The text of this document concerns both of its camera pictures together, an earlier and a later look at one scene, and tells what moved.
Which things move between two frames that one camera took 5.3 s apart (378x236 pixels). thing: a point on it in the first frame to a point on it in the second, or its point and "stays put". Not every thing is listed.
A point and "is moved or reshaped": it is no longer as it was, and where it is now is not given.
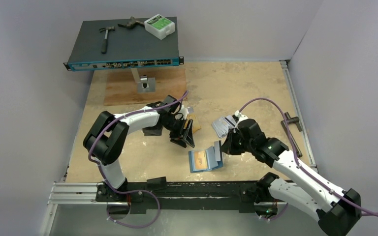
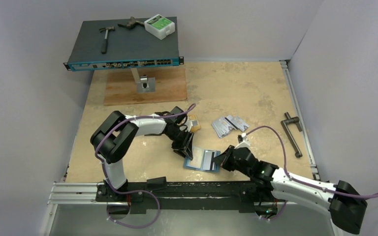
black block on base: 156,183 stays put
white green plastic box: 159,26 stays put
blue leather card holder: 201,161 is moved or reshaped
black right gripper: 231,142 to 229,158
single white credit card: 217,151 to 207,156
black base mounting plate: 157,195 stays put
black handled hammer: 104,47 stays put
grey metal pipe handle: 287,127 stays put
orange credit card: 196,125 stays put
